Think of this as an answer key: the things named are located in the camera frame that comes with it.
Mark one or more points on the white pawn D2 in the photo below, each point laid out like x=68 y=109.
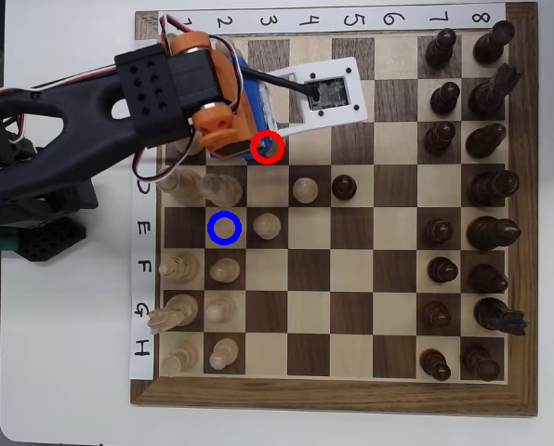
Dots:
x=223 y=190

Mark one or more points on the dark wooden king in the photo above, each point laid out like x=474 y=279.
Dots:
x=491 y=233

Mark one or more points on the white number label strip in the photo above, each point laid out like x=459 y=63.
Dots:
x=286 y=21

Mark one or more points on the wooden chessboard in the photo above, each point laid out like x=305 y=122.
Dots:
x=309 y=395

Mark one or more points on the dark wooden bishop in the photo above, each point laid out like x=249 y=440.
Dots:
x=486 y=140
x=487 y=279

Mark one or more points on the black and orange robot arm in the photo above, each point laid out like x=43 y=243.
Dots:
x=72 y=107

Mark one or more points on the dark wooden knight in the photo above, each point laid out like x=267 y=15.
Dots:
x=495 y=315
x=491 y=93

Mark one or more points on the light wooden queen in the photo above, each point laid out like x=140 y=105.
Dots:
x=184 y=188

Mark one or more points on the dark wooden rook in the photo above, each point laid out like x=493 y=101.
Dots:
x=481 y=364
x=493 y=44

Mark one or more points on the white letter label strip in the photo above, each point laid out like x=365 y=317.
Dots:
x=142 y=288

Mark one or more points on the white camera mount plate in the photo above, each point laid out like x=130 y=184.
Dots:
x=356 y=93

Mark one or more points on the dark wooden queen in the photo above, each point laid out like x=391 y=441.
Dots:
x=491 y=188

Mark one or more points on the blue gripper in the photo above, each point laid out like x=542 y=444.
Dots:
x=255 y=111

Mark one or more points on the light wooden rook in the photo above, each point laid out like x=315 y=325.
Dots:
x=179 y=358

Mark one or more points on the dark wooden pawn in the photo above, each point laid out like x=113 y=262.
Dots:
x=435 y=315
x=344 y=187
x=435 y=364
x=439 y=138
x=444 y=98
x=443 y=270
x=439 y=232
x=439 y=48

